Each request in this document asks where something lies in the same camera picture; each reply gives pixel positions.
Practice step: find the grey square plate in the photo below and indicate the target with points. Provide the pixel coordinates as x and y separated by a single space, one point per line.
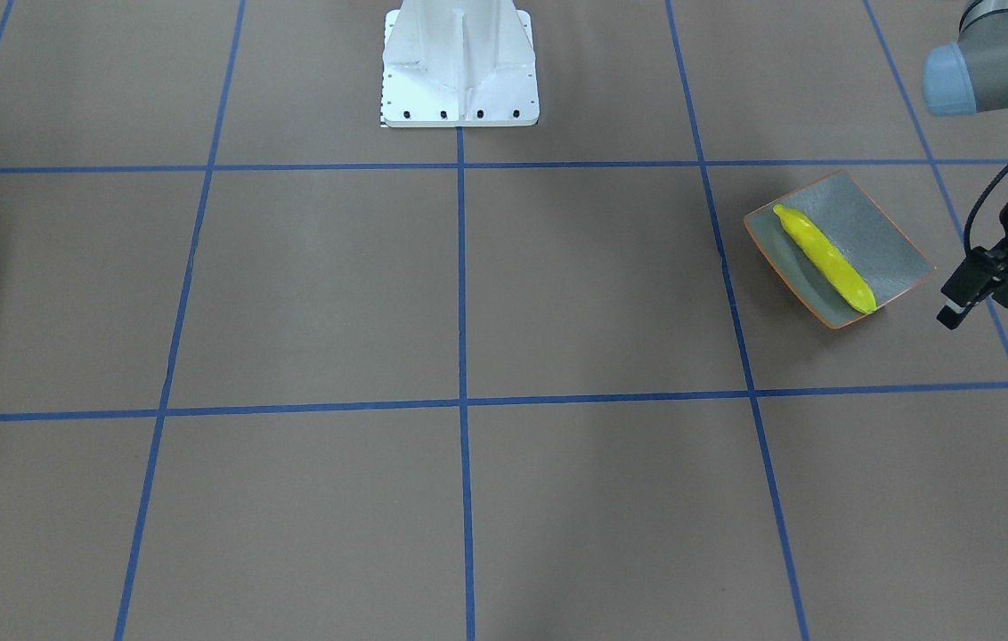
891 264

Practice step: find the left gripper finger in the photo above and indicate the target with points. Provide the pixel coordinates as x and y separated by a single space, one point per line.
973 279
960 299

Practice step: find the yellow banana top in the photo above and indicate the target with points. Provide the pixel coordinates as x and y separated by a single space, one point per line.
841 275

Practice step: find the white pillar base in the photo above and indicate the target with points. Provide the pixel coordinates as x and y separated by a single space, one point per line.
459 64

